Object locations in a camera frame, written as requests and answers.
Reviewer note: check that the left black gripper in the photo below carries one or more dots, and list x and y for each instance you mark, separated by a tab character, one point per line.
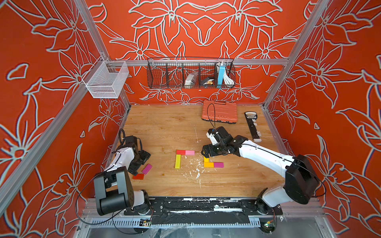
143	155

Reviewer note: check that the orange yellow block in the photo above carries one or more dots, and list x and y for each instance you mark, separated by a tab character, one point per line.
208	164

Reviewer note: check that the silver bag in basket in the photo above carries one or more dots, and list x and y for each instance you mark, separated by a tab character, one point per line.
191	80

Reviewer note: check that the pink block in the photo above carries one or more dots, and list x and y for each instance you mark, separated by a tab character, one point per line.
189	152

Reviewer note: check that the black box in basket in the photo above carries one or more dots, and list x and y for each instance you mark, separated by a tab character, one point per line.
207	81

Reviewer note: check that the magenta block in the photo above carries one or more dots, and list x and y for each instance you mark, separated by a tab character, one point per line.
218	164
147	169

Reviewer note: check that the red long block front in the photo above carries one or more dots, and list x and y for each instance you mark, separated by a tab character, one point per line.
181	152

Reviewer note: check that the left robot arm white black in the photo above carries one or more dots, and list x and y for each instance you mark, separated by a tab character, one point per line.
113	188

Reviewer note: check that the black strip tool with white end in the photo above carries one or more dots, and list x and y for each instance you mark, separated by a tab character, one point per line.
251	118

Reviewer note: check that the light blue box in basket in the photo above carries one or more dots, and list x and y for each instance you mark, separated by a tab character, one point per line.
220	78

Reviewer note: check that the black wire wall basket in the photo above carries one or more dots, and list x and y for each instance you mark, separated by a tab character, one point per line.
171	73

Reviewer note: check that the red plastic tool case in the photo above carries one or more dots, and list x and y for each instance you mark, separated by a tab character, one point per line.
224	112

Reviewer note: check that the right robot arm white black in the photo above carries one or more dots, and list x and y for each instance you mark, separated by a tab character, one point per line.
300	179

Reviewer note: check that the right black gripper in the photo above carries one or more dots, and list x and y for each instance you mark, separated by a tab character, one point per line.
209	147

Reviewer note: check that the white wire basket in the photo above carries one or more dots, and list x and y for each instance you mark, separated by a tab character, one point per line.
107	79

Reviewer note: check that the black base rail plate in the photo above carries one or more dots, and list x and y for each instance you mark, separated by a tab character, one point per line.
204	212

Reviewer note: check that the yellow long block front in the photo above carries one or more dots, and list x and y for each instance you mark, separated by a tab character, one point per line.
178	161

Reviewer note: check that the magenta block front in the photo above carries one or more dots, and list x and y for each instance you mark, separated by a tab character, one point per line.
147	169

